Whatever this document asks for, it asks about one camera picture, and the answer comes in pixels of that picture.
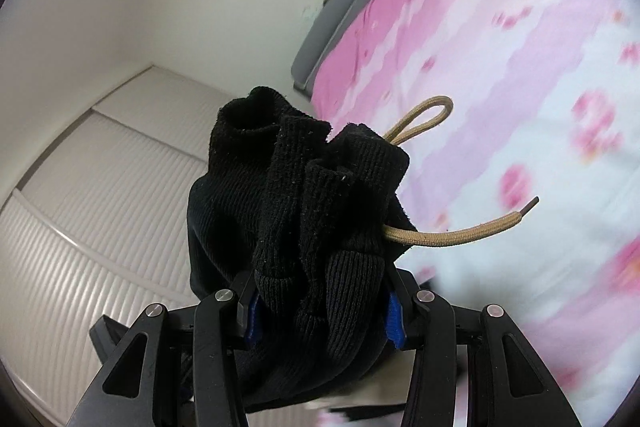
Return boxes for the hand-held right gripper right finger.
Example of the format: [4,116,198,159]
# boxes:
[385,267,583,427]

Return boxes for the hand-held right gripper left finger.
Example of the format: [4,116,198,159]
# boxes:
[67,272,264,427]

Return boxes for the black pants with beige drawstring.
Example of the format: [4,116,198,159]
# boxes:
[187,85,541,414]

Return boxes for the white louvred wardrobe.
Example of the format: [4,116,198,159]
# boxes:
[0,64,242,427]

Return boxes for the pink floral duvet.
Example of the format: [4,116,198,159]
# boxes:
[309,0,640,427]

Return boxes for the grey bed frame with headboard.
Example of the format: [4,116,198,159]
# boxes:
[291,0,443,96]

